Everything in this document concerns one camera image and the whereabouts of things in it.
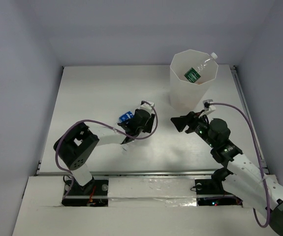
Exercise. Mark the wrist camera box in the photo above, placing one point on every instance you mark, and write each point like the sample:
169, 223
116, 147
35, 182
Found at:
208, 107
147, 106

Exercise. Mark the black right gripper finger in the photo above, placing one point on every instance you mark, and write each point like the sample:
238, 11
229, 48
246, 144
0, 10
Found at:
182, 121
190, 128

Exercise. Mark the aluminium right side rail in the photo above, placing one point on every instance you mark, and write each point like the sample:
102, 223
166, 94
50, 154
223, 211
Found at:
247, 113

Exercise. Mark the clear bottle blue label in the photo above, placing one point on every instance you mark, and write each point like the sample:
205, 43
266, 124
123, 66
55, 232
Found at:
126, 116

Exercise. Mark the aluminium rail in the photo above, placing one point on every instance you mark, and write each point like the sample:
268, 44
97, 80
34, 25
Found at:
247, 113
148, 173

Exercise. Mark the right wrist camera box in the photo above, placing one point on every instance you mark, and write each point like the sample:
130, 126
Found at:
208, 107

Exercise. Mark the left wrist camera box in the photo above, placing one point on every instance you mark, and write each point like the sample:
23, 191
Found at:
147, 106

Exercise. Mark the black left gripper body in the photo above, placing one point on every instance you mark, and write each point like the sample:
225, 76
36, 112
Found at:
133, 122

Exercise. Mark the aluminium front rail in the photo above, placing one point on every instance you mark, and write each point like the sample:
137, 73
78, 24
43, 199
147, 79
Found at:
148, 173

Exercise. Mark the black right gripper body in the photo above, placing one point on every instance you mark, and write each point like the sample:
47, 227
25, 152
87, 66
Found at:
201, 126

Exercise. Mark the clear unlabelled plastic bottle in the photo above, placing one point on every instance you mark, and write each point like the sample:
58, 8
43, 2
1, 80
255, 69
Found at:
124, 149

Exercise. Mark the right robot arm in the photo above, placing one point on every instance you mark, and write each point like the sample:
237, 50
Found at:
238, 175

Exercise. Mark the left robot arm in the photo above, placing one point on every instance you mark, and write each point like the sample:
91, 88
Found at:
74, 147

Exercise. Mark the clear bottle green label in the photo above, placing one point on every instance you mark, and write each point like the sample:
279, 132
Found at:
194, 74

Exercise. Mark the white octagonal plastic bin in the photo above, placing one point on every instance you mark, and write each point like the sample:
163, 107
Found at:
184, 96

